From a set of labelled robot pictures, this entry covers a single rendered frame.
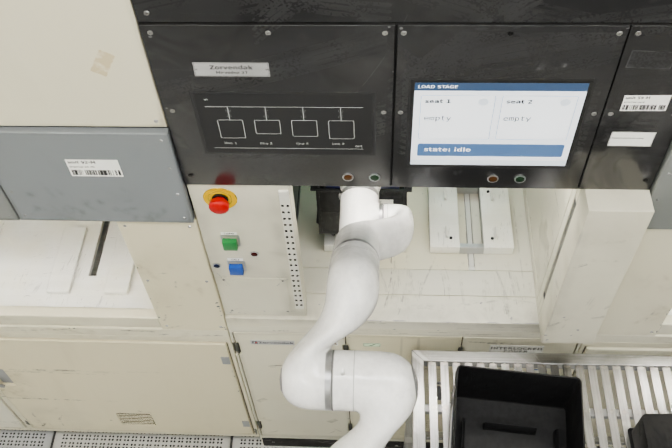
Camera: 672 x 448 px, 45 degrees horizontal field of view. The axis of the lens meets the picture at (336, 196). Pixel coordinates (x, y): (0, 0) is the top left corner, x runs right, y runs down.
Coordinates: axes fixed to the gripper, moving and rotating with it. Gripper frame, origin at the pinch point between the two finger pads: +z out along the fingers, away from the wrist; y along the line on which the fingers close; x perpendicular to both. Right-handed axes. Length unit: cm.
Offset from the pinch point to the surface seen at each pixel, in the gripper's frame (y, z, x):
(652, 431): 65, -55, -35
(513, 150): 28, -30, 30
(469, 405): 26, -46, -44
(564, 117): 35, -30, 39
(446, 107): 15, -30, 41
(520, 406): 38, -46, -44
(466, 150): 19.7, -30.0, 29.9
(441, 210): 20.5, 1.5, -31.0
